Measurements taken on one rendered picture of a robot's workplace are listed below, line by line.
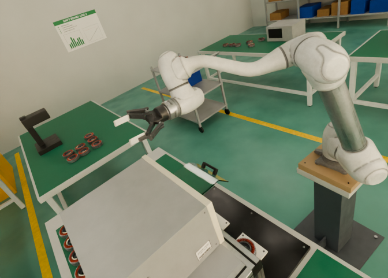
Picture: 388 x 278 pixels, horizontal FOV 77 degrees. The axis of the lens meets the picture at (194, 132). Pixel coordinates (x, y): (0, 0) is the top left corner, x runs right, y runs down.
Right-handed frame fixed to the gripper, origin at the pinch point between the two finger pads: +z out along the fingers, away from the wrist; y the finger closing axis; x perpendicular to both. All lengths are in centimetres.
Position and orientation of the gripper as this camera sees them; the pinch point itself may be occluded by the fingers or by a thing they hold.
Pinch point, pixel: (124, 132)
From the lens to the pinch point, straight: 105.4
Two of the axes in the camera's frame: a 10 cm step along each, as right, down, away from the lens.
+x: -0.2, 7.0, 7.2
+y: 6.3, 5.7, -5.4
